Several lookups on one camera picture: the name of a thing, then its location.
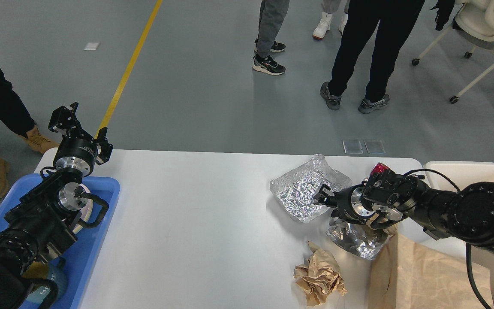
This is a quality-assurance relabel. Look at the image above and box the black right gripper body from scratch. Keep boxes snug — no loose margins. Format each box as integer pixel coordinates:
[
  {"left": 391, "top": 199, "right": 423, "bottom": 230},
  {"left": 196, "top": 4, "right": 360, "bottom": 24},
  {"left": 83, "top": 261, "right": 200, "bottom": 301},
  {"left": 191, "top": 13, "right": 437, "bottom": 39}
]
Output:
[{"left": 331, "top": 185, "right": 376, "bottom": 224}]

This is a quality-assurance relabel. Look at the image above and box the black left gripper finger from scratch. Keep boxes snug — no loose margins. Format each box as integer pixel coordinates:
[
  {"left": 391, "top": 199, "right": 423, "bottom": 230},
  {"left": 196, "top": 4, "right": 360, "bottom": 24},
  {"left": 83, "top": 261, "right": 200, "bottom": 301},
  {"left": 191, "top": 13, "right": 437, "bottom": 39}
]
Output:
[
  {"left": 94, "top": 127, "right": 114, "bottom": 166},
  {"left": 48, "top": 102, "right": 85, "bottom": 142}
]

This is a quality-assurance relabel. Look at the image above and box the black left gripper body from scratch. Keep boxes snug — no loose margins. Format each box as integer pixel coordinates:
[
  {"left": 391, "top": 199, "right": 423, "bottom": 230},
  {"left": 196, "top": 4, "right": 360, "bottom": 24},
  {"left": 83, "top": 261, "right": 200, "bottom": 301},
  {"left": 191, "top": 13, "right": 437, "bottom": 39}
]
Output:
[{"left": 53, "top": 139, "right": 98, "bottom": 177}]

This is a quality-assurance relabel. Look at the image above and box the aluminium foil tray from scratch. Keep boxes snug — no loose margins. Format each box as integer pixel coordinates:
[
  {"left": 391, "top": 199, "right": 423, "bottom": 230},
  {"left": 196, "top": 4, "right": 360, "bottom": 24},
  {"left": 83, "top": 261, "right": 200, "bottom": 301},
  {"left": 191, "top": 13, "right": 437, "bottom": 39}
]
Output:
[{"left": 269, "top": 153, "right": 352, "bottom": 223}]

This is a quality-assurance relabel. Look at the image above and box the foil bag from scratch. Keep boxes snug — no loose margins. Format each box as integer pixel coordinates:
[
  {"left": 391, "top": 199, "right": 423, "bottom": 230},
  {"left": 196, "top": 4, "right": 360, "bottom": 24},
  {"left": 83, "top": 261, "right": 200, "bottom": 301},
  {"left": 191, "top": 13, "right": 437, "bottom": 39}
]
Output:
[{"left": 327, "top": 218, "right": 390, "bottom": 260}]

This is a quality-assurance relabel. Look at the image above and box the brown paper bag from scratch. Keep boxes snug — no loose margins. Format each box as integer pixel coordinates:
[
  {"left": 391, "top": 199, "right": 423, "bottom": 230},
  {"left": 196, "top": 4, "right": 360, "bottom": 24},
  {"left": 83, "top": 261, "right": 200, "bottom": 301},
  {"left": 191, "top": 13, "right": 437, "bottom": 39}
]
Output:
[{"left": 367, "top": 234, "right": 483, "bottom": 309}]

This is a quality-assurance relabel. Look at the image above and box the pink plate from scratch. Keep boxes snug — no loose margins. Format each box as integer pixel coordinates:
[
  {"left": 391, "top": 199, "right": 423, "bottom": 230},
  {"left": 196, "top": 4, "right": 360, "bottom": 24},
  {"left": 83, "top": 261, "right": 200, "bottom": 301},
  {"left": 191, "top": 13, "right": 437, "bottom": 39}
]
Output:
[{"left": 70, "top": 184, "right": 93, "bottom": 234}]

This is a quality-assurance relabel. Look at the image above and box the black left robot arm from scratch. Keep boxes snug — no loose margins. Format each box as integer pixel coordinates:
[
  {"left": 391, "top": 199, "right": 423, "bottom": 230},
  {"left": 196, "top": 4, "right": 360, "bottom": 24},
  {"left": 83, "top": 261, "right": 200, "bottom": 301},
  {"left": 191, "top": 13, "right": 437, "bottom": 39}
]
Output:
[{"left": 0, "top": 102, "right": 113, "bottom": 309}]

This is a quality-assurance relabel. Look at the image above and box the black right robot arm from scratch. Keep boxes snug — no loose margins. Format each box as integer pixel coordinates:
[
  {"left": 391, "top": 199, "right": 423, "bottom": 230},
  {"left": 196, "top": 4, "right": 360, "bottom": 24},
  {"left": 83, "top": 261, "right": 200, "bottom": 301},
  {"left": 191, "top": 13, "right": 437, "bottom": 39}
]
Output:
[{"left": 311, "top": 164, "right": 494, "bottom": 308}]

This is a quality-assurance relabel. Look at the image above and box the clear floor plate left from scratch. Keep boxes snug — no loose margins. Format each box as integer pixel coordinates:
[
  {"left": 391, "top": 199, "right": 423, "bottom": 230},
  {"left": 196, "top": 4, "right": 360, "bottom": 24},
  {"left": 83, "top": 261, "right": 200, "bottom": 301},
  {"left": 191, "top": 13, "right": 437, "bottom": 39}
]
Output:
[{"left": 343, "top": 139, "right": 364, "bottom": 155}]

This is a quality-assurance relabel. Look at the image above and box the clear floor plate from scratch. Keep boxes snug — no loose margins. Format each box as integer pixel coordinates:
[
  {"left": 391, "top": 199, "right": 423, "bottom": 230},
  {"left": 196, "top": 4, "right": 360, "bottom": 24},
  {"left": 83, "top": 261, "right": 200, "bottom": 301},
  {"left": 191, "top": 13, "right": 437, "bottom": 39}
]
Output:
[
  {"left": 343, "top": 139, "right": 364, "bottom": 155},
  {"left": 363, "top": 139, "right": 386, "bottom": 155}
]

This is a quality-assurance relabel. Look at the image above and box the red small object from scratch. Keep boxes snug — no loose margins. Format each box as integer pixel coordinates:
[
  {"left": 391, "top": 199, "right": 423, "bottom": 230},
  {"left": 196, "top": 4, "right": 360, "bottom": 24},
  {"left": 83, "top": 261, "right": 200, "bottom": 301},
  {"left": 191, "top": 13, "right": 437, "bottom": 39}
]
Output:
[{"left": 369, "top": 162, "right": 390, "bottom": 176}]

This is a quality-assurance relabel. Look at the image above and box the clear floor plate right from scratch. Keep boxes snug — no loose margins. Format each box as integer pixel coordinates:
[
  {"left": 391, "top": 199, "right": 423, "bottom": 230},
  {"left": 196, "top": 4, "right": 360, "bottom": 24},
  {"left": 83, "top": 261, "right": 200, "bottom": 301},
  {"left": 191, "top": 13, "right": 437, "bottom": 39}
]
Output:
[{"left": 363, "top": 139, "right": 386, "bottom": 155}]

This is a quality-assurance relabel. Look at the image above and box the crumpled brown paper ball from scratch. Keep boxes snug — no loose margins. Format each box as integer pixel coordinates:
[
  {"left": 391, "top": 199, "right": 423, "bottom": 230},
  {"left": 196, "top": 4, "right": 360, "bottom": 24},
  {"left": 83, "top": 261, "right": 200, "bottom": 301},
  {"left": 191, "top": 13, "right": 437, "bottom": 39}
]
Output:
[{"left": 293, "top": 241, "right": 348, "bottom": 307}]

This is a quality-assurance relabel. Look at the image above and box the cream plastic bin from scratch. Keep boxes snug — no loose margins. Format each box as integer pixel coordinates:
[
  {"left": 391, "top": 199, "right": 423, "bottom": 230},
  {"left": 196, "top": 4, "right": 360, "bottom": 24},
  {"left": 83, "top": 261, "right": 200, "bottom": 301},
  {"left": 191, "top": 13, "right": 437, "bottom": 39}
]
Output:
[{"left": 423, "top": 161, "right": 494, "bottom": 303}]

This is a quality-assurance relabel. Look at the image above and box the blue plastic tray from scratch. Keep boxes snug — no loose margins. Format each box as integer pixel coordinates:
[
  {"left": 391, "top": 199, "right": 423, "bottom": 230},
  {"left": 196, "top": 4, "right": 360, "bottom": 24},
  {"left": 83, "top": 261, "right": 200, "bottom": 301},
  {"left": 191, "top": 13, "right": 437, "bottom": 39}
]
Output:
[{"left": 0, "top": 174, "right": 120, "bottom": 309}]

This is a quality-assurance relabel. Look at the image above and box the teal HOME mug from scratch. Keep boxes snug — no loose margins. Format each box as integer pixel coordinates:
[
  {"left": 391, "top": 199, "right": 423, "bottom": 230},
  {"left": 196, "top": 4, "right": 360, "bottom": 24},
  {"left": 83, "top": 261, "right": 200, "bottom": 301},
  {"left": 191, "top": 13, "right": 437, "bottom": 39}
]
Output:
[{"left": 26, "top": 264, "right": 67, "bottom": 304}]

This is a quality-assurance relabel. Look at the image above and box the yellow plate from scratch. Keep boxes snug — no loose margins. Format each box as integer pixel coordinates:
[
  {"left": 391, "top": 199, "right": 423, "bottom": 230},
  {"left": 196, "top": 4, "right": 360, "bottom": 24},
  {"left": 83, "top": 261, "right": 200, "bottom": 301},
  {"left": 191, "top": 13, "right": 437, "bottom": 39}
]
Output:
[{"left": 22, "top": 262, "right": 50, "bottom": 279}]

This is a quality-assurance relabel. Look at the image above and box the person in white sneakers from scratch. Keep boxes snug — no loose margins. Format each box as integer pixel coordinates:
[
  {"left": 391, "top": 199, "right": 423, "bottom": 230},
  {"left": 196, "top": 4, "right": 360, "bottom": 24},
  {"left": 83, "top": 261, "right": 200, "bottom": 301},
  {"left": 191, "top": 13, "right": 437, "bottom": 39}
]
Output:
[{"left": 312, "top": 0, "right": 350, "bottom": 40}]

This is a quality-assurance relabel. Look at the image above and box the person in black sneakers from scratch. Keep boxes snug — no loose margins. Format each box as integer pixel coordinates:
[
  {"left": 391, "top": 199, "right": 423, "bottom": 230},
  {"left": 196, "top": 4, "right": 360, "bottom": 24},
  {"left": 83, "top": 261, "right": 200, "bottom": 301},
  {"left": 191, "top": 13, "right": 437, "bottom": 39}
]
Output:
[{"left": 252, "top": 0, "right": 290, "bottom": 76}]

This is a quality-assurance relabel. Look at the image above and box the person in grey sneakers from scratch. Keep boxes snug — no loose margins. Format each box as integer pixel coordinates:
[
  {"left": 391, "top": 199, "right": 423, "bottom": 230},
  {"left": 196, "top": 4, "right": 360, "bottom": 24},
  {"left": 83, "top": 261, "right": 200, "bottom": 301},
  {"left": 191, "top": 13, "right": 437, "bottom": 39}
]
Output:
[{"left": 320, "top": 0, "right": 426, "bottom": 115}]

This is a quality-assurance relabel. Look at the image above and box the black jacket on chair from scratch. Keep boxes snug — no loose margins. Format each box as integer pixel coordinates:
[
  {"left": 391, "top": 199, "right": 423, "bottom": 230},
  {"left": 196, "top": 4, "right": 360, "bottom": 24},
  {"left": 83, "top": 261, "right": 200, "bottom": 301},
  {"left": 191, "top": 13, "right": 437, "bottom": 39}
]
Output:
[{"left": 431, "top": 0, "right": 455, "bottom": 31}]

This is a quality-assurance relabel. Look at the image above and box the white office chair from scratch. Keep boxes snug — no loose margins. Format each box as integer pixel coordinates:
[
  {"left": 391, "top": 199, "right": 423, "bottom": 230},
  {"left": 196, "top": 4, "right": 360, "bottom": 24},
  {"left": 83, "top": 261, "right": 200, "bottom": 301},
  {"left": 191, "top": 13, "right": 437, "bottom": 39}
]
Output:
[{"left": 411, "top": 0, "right": 494, "bottom": 104}]

